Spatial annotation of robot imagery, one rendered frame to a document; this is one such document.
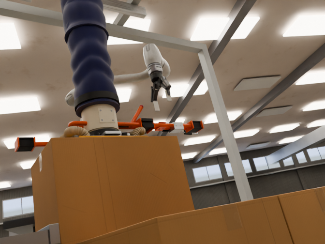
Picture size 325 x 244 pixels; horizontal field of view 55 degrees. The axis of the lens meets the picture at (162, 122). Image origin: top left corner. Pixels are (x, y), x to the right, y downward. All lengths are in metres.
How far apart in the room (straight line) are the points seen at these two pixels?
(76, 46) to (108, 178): 0.74
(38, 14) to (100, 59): 2.43
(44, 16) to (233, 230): 3.56
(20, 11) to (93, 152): 2.86
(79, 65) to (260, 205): 1.13
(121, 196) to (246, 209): 0.61
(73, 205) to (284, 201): 0.72
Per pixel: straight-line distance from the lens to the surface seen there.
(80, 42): 1.71
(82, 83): 1.58
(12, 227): 1.88
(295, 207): 0.98
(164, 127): 1.74
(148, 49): 1.97
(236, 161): 4.50
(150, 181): 1.37
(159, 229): 0.66
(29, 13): 3.99
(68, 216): 1.21
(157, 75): 1.89
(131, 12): 4.07
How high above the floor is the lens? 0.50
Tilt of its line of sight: 20 degrees up
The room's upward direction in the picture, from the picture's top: 13 degrees counter-clockwise
